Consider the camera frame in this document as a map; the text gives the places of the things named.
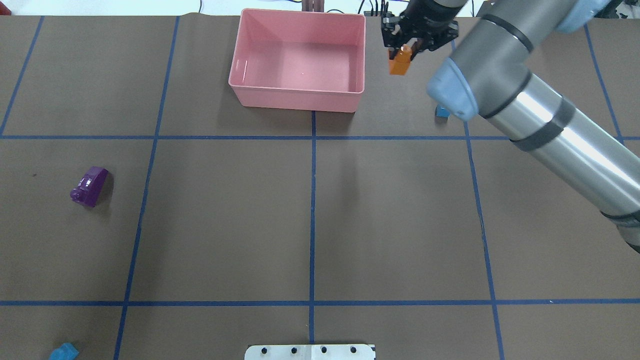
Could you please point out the orange toy block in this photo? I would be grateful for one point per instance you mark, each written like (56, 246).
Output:
(401, 64)

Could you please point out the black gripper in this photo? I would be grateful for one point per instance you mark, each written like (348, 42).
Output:
(425, 23)

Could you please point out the pink plastic box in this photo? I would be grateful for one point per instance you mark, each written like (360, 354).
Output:
(299, 60)

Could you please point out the light blue toy block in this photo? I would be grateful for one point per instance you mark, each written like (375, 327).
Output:
(66, 351)

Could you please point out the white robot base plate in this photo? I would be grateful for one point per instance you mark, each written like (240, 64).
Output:
(311, 352)

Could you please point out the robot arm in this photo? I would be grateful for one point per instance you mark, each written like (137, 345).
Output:
(486, 75)

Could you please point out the small blue toy block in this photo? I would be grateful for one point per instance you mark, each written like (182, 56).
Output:
(441, 112)

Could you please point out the purple toy block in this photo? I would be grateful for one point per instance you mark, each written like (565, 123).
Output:
(88, 190)

